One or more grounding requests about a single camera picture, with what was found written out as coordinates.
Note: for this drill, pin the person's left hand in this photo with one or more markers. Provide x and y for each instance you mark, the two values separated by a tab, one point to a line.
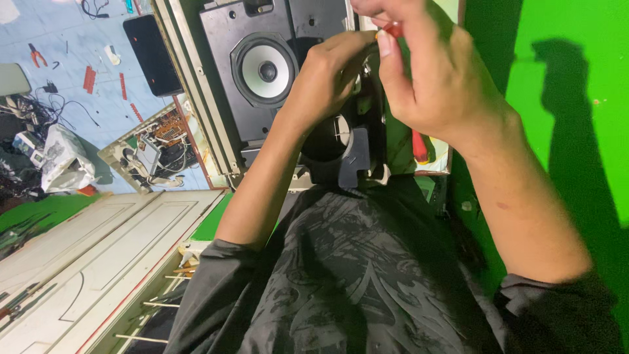
314	83

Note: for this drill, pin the person's right hand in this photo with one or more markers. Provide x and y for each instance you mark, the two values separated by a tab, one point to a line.
442	83

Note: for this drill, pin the person's left fingers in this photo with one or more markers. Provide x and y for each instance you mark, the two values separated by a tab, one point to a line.
355	45

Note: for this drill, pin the red screwdriver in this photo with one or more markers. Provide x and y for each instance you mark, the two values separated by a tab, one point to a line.
394	30

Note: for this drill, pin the grey speaker cone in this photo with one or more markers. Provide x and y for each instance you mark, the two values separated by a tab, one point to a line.
265	71

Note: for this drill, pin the black speaker cabinet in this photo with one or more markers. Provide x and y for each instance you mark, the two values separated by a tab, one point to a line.
231	29

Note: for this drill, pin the black speaker grille cover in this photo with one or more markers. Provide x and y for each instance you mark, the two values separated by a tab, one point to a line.
153	54

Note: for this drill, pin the open amplifier chassis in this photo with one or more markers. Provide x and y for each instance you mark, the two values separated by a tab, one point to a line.
157	147

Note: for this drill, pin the red strip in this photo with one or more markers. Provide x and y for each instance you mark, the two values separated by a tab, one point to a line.
123	86
136	112
89	79

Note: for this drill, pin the dark grey patterned shirt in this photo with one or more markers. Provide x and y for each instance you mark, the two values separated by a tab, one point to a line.
354	275

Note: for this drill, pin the white paper scrap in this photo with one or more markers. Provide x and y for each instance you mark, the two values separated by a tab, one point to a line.
112	54

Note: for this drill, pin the black plug adapter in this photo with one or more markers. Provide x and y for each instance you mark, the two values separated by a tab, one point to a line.
50	88

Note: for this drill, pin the bundle of wooden sticks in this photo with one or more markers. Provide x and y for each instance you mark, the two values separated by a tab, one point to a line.
167	290

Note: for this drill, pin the white plastic bag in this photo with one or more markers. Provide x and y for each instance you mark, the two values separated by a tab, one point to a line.
64	162

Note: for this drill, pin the white panelled door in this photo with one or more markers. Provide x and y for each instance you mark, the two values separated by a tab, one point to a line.
98	260

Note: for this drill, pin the white box device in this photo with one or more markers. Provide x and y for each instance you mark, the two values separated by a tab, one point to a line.
28	147

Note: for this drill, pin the grey cushion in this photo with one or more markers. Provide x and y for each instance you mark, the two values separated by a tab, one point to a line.
13	78

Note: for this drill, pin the black round plastic bracket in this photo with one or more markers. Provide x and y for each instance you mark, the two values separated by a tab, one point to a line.
339	152

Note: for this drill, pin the pale metal cabinet frame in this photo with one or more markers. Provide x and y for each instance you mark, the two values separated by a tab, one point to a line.
196	83

